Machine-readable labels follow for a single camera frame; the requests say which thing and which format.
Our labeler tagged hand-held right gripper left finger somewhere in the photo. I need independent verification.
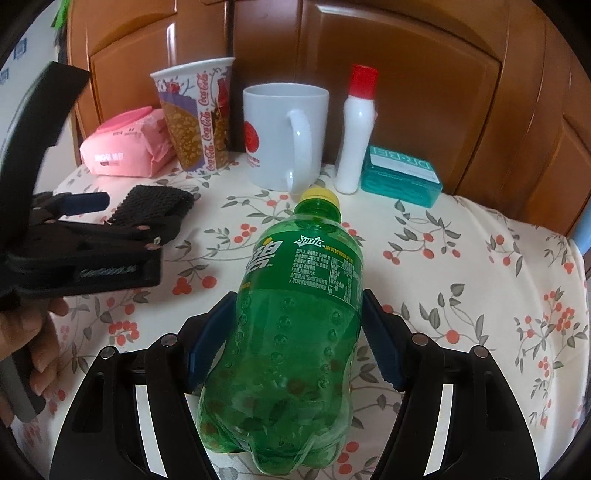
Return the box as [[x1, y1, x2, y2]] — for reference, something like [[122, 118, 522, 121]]
[[48, 291, 238, 480]]

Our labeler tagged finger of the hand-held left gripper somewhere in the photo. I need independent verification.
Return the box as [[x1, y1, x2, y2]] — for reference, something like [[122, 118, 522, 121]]
[[32, 191, 110, 217], [18, 218, 162, 260]]

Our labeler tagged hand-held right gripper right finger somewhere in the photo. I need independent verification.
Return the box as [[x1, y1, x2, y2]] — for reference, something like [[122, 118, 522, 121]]
[[362, 288, 541, 480]]

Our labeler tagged green plastic bottle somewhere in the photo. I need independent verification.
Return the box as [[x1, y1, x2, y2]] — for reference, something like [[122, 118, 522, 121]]
[[196, 187, 365, 476]]

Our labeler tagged person's left hand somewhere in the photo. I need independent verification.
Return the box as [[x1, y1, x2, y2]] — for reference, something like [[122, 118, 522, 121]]
[[0, 298, 70, 398]]

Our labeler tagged pink wet wipes pack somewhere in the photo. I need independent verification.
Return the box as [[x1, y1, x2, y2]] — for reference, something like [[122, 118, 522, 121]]
[[79, 106, 176, 178]]

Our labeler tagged black mesh pouch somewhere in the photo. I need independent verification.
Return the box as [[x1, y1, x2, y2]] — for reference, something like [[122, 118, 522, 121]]
[[111, 185, 195, 245]]

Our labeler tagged floral tablecloth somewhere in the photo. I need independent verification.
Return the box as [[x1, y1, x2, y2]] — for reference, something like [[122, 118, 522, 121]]
[[9, 159, 589, 480]]

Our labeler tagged printed paper cup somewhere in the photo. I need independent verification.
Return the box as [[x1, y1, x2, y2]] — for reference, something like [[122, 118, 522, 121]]
[[150, 58, 237, 176]]

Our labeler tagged teal plastic box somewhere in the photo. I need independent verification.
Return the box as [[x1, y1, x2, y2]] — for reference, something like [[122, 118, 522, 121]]
[[360, 145, 444, 208]]

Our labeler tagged white mug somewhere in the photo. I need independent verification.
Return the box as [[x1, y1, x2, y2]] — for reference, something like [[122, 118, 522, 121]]
[[242, 84, 331, 195]]

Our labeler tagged white bottle with red cap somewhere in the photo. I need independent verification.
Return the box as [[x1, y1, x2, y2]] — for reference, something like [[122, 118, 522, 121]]
[[335, 65, 379, 195]]

